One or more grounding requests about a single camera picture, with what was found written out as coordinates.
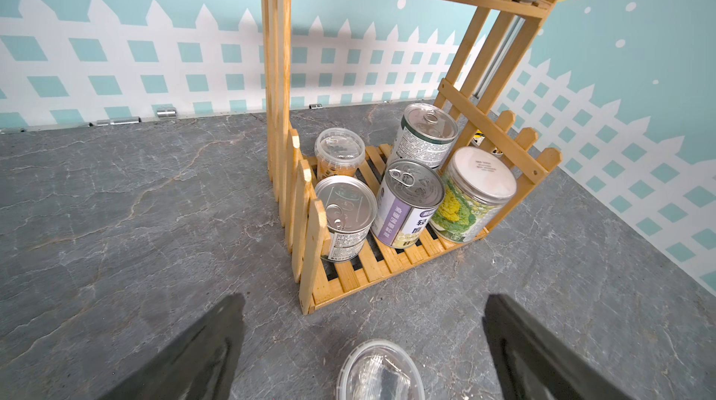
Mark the purple label tin can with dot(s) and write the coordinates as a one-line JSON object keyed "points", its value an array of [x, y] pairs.
{"points": [[409, 195]]}

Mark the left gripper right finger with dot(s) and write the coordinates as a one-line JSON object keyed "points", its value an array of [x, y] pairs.
{"points": [[532, 363]]}

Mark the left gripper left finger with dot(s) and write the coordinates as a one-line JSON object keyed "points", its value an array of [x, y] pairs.
{"points": [[198, 364]]}

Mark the wooden two-tier shelf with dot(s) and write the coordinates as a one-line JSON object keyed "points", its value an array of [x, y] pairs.
{"points": [[497, 38]]}

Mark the green label tin can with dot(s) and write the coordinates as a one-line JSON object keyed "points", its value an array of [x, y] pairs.
{"points": [[351, 209]]}

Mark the rear tin can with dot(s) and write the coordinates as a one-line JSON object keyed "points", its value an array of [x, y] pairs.
{"points": [[426, 134]]}

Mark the clear tub red contents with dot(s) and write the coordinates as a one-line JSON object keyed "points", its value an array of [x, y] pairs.
{"points": [[379, 369]]}

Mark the cauliflower label plastic jar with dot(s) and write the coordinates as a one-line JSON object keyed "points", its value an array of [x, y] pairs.
{"points": [[478, 185]]}

